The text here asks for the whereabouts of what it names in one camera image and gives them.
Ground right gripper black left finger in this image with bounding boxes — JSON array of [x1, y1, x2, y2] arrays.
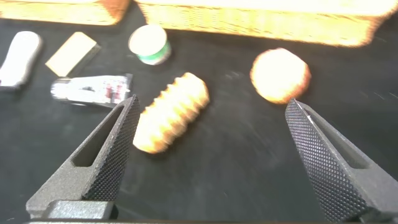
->
[[26, 94, 141, 220]]

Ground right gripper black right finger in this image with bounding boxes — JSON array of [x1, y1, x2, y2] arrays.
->
[[284, 98, 398, 223]]

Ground ridged long bread loaf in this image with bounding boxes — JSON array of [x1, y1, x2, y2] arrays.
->
[[132, 72, 211, 155]]

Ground round brown bun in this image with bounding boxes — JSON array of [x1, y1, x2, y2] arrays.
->
[[249, 47, 312, 105]]

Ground white brush-tip bottle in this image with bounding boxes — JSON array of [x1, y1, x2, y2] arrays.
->
[[0, 30, 44, 91]]

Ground small tin can green label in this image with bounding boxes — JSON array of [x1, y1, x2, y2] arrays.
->
[[127, 24, 172, 67]]

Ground wicker basket holding food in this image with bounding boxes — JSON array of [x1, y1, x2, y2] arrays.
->
[[136, 0, 398, 48]]

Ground wicker basket holding toiletries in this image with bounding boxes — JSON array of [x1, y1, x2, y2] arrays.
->
[[0, 0, 131, 26]]

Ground black cosmetic tube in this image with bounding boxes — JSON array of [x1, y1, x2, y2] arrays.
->
[[50, 73, 134, 109]]

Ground black table cloth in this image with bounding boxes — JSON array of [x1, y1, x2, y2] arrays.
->
[[0, 0, 398, 224]]

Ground white gold-edged card box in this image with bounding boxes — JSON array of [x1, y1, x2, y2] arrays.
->
[[45, 31, 101, 78]]

